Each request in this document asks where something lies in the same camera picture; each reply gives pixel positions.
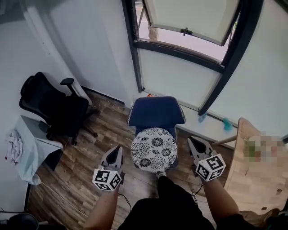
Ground wooden table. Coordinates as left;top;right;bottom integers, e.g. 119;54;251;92
212;117;288;216

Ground crumpled white cloth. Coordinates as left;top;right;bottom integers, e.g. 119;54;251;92
5;128;24;167

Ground black floor cable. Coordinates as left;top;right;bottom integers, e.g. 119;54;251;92
117;192;132;212

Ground black window frame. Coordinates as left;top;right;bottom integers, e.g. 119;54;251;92
121;0;264;116

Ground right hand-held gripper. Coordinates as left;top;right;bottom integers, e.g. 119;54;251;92
187;136;226;182

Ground light blue cloth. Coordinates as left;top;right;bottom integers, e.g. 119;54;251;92
15;115;63;186

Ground white black floral round cushion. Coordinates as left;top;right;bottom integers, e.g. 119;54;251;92
130;127;178;173

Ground black office chair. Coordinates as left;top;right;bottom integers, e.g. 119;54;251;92
18;71;101;147

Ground blue fabric chair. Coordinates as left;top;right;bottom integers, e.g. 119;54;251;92
127;96;187;174

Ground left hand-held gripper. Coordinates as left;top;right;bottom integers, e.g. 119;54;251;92
92;146;125;192

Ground black round object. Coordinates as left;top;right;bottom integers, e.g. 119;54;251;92
8;212;39;230

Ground open window sash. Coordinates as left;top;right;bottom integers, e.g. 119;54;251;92
143;0;243;47

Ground person's black trousers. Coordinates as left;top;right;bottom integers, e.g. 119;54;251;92
117;176;267;230

